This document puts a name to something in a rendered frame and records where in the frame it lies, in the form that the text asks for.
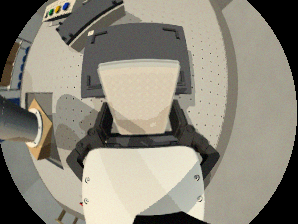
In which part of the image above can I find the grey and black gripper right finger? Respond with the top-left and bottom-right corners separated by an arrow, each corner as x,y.
169,100 -> 220,180

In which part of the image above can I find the beige button panel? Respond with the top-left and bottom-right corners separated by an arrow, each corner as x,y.
42,0 -> 86,27

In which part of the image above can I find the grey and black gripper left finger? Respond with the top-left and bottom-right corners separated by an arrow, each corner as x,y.
66,102 -> 113,182

